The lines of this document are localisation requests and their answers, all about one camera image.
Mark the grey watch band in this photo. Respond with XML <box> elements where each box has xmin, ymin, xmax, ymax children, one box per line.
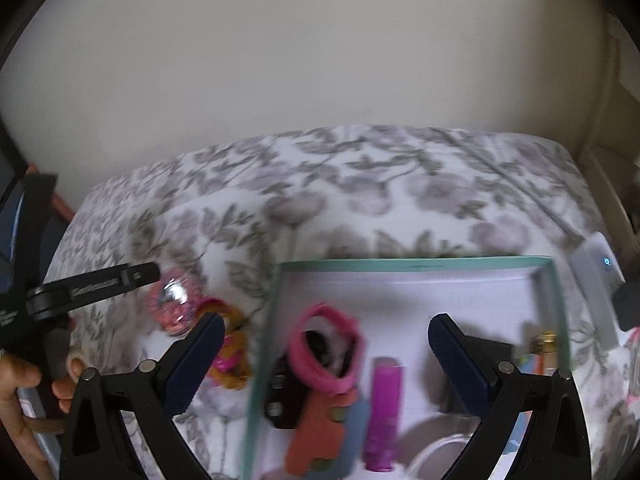
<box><xmin>406</xmin><ymin>415</ymin><xmax>480</xmax><ymax>479</ymax></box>

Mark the purple lighter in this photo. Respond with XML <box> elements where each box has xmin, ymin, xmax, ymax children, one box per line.
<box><xmin>363</xmin><ymin>358</ymin><xmax>402</xmax><ymax>472</ymax></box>

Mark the coral toy phone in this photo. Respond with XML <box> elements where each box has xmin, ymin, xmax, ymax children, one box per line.
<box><xmin>284</xmin><ymin>388</ymin><xmax>370</xmax><ymax>479</ymax></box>

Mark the black power adapter cube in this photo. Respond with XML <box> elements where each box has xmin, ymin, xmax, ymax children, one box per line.
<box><xmin>434</xmin><ymin>336</ymin><xmax>513</xmax><ymax>418</ymax></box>

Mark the person's left hand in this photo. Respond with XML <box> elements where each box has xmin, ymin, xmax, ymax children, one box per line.
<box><xmin>1</xmin><ymin>353</ymin><xmax>87</xmax><ymax>479</ymax></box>

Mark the small gold bottle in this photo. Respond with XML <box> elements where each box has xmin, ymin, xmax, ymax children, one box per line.
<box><xmin>530</xmin><ymin>332</ymin><xmax>558</xmax><ymax>376</ymax></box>

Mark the clear capsule with pink toy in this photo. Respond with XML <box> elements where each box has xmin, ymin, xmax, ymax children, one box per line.
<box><xmin>145</xmin><ymin>268</ymin><xmax>203</xmax><ymax>336</ymax></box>

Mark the orange pink cartoon figure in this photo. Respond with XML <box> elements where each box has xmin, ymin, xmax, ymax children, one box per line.
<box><xmin>196</xmin><ymin>297</ymin><xmax>253</xmax><ymax>391</ymax></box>

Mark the black charger block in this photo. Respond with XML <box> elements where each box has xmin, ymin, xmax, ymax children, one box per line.
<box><xmin>612</xmin><ymin>281</ymin><xmax>640</xmax><ymax>332</ymax></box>

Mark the white power bank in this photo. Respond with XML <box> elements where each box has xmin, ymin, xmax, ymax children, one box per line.
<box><xmin>570</xmin><ymin>232</ymin><xmax>625</xmax><ymax>351</ymax></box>

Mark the floral grey white bedspread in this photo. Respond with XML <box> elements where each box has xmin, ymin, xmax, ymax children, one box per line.
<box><xmin>47</xmin><ymin>126</ymin><xmax>639</xmax><ymax>479</ymax></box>

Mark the white teal-rimmed box tray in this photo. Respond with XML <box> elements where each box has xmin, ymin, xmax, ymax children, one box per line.
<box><xmin>240</xmin><ymin>256</ymin><xmax>573</xmax><ymax>479</ymax></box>

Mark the cream wooden shelf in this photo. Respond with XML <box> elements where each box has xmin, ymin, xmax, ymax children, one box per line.
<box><xmin>574</xmin><ymin>8</ymin><xmax>640</xmax><ymax>241</ymax></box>

